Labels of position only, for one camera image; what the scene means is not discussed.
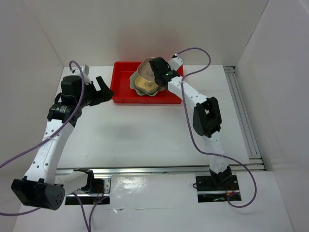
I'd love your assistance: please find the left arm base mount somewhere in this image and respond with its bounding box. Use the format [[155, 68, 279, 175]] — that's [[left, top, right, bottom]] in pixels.
[[59, 176, 112, 206]]

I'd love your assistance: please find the aluminium rail right side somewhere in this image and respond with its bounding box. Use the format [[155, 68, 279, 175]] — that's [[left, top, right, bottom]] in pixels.
[[224, 66, 266, 171]]

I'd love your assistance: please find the large green scalloped bowl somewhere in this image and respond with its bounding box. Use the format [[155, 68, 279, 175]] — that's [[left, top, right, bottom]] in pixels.
[[129, 72, 165, 97]]

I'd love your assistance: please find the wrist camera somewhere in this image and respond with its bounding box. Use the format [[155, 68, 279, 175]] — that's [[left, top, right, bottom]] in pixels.
[[71, 64, 91, 85], [168, 55, 183, 71]]

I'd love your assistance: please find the aluminium rail front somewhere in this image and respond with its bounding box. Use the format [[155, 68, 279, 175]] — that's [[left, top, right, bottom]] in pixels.
[[56, 163, 265, 175]]

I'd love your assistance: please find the aluminium rail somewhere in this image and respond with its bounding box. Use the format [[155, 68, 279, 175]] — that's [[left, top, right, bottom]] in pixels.
[[56, 163, 265, 175], [224, 66, 266, 171]]

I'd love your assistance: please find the yellow square plate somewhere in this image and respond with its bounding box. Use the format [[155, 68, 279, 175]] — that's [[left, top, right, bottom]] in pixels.
[[134, 76, 159, 94]]

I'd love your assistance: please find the brown square plate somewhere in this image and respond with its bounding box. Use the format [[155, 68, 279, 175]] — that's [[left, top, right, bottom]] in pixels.
[[137, 57, 155, 82]]

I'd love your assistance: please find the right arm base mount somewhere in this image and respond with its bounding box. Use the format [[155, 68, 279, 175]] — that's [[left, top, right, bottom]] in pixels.
[[192, 175, 241, 203]]

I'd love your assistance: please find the red plastic bin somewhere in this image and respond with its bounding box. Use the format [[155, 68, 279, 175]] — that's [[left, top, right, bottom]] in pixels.
[[110, 61, 182, 104]]

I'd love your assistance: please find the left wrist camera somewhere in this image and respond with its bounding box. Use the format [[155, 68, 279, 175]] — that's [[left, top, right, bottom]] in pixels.
[[71, 64, 91, 85]]

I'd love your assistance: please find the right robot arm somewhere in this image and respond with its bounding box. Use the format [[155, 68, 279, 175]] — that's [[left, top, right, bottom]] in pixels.
[[149, 57, 232, 189]]

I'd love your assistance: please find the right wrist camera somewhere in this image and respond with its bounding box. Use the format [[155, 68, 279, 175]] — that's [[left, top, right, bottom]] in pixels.
[[168, 55, 183, 71]]

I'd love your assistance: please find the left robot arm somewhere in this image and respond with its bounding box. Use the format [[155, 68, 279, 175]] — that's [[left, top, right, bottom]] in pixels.
[[11, 75, 114, 210]]

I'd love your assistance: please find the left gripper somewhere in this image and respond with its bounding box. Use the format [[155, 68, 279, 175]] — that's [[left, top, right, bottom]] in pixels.
[[76, 76, 113, 108]]

